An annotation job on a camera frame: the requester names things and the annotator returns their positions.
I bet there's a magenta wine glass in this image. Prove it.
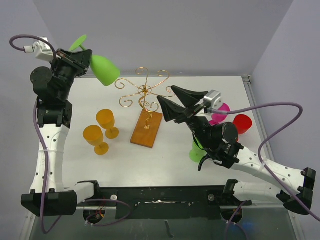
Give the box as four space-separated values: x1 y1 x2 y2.
209 103 230 126

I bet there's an orange wine glass front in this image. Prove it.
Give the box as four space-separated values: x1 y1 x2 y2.
83 125 109 156

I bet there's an orange wine glass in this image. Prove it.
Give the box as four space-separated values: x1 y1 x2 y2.
83 125 109 156
96 109 119 139

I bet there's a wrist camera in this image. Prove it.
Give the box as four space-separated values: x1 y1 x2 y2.
23 40 54 62
203 90 223 114

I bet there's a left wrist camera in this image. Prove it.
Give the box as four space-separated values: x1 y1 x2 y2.
23 40 54 62

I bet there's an orange wine glass rear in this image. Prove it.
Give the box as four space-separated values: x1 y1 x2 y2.
96 109 119 139

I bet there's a green wine glass front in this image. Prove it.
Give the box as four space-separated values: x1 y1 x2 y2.
189 140 207 163

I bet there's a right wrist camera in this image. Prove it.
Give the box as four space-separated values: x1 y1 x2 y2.
203 90 223 114

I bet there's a red wine glass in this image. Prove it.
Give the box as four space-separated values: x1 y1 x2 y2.
232 114 253 135

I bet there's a green wine glass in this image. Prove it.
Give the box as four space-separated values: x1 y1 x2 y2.
68 35 120 87
189 140 207 163

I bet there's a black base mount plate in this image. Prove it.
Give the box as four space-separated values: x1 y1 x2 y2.
80 185 241 220

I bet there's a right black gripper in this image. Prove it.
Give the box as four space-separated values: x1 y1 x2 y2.
157 85 215 149

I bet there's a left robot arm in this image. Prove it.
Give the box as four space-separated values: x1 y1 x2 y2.
21 49 102 217

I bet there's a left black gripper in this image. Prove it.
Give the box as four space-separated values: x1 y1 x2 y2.
49 48 92 100

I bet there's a gold wire wine glass rack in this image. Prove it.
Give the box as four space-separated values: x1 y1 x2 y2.
114 67 170 148

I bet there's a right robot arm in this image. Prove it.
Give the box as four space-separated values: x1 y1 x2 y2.
157 85 316 216

